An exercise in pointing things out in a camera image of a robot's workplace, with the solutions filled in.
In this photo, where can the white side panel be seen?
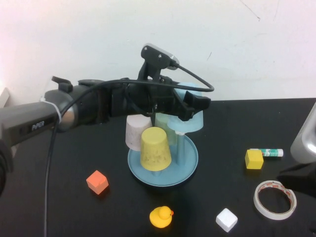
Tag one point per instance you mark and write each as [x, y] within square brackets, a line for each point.
[4, 95]

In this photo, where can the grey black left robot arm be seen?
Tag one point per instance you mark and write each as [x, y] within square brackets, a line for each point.
[24, 121]

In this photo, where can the white green glue stick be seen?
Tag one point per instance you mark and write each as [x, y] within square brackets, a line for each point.
[272, 153]

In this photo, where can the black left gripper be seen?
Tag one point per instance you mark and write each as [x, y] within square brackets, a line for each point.
[158, 98]

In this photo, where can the yellow cube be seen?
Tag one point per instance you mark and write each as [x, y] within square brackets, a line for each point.
[254, 160]

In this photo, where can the light blue plastic cup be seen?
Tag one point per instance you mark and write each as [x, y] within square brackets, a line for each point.
[196, 122]

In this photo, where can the yellow plastic cup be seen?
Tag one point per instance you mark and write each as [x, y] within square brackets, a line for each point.
[155, 150]

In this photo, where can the blue cup stand with pegs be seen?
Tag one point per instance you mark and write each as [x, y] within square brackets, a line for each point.
[184, 170]

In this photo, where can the white tape roll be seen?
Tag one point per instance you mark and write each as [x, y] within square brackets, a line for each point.
[271, 216]

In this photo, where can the white cube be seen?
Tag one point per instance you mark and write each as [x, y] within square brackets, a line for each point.
[226, 219]

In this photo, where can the yellow rubber duck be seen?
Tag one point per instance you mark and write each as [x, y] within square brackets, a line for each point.
[159, 218]

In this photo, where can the orange cube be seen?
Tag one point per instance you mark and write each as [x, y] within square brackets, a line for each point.
[97, 182]

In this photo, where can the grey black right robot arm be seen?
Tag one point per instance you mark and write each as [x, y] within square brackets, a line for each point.
[304, 138]

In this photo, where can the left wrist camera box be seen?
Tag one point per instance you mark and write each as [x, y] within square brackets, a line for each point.
[154, 55]

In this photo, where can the mint green plastic cup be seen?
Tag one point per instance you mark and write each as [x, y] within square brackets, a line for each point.
[161, 122]

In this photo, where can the pale pink plastic cup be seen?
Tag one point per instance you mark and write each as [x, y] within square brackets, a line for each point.
[133, 133]

